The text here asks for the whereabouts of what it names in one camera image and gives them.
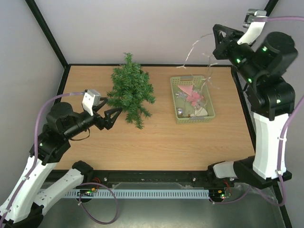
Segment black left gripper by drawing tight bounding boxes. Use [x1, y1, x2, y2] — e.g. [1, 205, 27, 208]
[64, 97, 123, 139]

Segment small green christmas tree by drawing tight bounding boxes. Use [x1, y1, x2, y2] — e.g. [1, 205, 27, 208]
[107, 53, 156, 129]

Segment clear led string lights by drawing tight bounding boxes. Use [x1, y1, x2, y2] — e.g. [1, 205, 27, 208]
[176, 33, 220, 90]

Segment light green plastic basket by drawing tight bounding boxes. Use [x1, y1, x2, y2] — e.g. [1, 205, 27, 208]
[170, 75, 216, 124]

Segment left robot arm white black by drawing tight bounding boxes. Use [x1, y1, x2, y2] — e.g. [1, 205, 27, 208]
[0, 95, 122, 228]

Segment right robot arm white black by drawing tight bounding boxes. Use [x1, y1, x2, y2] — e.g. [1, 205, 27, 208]
[207, 24, 298, 190]

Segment pink paper triangle ornament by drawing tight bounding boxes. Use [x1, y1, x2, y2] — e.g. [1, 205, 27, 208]
[177, 85, 193, 96]

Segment pink bow ornament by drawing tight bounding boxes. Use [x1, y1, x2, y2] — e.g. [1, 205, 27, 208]
[186, 92, 204, 107]

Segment silver star ornament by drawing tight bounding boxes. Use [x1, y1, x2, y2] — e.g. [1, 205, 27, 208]
[175, 91, 188, 101]

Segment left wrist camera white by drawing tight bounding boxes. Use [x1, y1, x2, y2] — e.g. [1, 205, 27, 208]
[82, 89, 101, 116]

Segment black corner frame post right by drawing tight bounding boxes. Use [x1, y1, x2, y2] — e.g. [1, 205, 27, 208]
[264, 0, 279, 17]

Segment black corner frame post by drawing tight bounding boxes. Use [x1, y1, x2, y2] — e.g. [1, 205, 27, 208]
[25, 0, 68, 68]
[264, 0, 279, 17]

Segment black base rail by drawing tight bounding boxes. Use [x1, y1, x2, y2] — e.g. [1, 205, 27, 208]
[47, 170, 238, 190]

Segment light blue slotted cable duct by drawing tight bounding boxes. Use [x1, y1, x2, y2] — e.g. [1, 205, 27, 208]
[63, 189, 209, 200]

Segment black corner frame post left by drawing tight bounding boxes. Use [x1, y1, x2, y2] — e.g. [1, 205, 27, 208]
[25, 0, 68, 68]

